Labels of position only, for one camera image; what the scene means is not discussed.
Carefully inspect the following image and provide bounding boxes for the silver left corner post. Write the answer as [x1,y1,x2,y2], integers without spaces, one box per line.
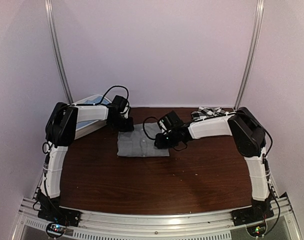
[44,0,73,104]

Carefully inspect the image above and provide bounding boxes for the white plastic laundry basket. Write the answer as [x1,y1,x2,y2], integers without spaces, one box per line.
[71,94,113,141]

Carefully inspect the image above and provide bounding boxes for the left circuit board with leds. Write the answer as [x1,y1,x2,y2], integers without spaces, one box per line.
[45,222,67,239]

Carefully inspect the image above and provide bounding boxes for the silver right corner post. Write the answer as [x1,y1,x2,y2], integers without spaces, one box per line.
[234,0,265,110]

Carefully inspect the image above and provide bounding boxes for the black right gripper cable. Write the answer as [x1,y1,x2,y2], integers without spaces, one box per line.
[142,116,163,141]

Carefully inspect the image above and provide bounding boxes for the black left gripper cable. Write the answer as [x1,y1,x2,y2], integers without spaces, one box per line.
[99,85,130,106]

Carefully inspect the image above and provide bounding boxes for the aluminium front rail frame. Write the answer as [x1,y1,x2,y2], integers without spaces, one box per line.
[9,197,303,240]

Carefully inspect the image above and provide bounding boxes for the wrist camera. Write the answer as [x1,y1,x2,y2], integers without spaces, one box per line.
[158,110,184,132]
[112,95,131,119]

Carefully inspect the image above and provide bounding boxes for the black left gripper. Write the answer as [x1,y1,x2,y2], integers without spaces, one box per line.
[110,114,135,132]

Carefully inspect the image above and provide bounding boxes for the black white plaid shirt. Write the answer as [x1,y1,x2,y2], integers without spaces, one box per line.
[190,106,236,120]

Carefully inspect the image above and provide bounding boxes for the circuit board with leds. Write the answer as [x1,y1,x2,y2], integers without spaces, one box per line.
[45,222,67,239]
[246,223,267,238]

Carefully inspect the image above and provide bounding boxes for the light blue folded shirt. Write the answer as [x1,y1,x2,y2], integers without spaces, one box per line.
[74,94,112,130]

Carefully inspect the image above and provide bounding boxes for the grey long sleeve shirt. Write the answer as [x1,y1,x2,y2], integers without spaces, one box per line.
[117,123,170,158]

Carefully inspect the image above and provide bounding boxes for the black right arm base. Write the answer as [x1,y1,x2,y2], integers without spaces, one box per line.
[231,202,274,226]

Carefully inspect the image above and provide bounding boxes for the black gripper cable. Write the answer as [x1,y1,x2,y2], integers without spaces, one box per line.
[142,116,163,141]
[99,85,130,106]

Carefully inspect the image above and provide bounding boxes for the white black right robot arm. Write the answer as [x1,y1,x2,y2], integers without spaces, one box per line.
[154,107,271,221]

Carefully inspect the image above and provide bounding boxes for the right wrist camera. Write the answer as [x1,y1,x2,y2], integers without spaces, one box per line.
[158,110,184,132]

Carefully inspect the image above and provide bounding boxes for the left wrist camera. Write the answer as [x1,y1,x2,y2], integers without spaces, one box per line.
[112,95,131,119]

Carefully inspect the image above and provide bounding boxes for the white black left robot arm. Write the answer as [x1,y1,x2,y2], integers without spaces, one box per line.
[37,96,134,222]

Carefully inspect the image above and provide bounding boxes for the right circuit board with leds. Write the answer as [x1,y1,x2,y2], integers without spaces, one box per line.
[246,223,267,238]

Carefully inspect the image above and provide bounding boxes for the silver corner post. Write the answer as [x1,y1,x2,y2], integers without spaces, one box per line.
[234,0,265,110]
[44,0,73,104]

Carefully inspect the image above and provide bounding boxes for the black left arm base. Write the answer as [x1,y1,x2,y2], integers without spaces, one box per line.
[37,203,81,227]

